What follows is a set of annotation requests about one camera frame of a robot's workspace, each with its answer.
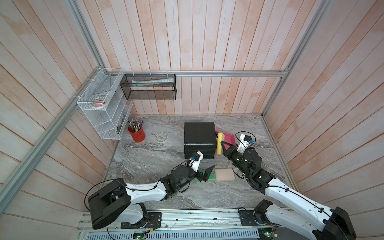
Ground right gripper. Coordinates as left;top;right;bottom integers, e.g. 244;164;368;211
222;140;251;179

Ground dull yellow sponge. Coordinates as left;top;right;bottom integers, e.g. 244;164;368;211
217;132;225;155

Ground beige sponge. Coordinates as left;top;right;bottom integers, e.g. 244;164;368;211
215;169;236;182

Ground black drawer cabinet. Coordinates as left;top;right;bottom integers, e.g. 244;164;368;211
184;122;217;160

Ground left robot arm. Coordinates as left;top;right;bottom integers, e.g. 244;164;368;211
88;165;215;230

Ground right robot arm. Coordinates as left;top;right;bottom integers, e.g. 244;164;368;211
220;141;357;240

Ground tape roll on table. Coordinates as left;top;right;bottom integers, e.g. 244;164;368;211
155;133;168;143

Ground red pen cup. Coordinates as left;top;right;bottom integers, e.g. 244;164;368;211
128;127;146;143

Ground pens in cup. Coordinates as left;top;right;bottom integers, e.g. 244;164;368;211
128;118;144;133

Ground black mesh basket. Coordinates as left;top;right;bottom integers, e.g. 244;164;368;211
120;73;177;101

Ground tape roll in shelf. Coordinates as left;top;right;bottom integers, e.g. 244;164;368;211
89;96;109;110

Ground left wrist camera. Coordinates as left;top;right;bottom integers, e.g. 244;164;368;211
187;152;204;173

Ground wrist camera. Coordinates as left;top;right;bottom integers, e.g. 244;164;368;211
237;134;255;154
187;152;204;173

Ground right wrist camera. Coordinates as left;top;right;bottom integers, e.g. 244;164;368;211
237;134;255;154

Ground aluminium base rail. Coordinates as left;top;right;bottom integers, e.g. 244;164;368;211
77;206;325;233

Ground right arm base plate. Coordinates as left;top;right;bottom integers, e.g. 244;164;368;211
238;208;269;226

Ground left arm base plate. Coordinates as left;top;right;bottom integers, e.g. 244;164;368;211
121;212;162;230

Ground aluminium frame crossbar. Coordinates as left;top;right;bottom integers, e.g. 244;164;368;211
106;69;287;78

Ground white wire shelf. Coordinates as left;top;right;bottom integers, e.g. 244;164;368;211
77;68;132;140

